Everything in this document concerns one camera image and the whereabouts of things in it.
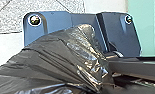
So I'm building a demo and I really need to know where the round base indicator light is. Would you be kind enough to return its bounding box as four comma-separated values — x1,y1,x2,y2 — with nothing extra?
123,14,134,26
28,14,42,27

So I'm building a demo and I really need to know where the grey trash bag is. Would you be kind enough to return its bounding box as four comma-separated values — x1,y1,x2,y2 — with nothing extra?
0,23,114,94

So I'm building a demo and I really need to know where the green glass door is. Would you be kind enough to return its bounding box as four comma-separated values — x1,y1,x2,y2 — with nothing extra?
127,0,155,57

